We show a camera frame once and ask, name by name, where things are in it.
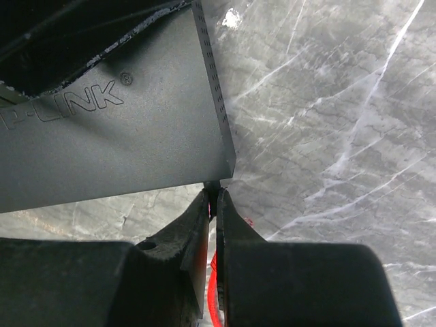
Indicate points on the black power adapter with cord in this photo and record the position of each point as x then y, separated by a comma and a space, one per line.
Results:
212, 188

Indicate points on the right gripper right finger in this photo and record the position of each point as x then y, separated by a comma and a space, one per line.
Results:
262, 283

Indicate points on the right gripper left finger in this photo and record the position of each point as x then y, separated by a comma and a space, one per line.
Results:
157, 282

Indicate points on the black network switch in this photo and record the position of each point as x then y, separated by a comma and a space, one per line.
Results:
150, 115

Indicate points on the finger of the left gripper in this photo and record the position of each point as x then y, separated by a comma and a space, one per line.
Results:
47, 45

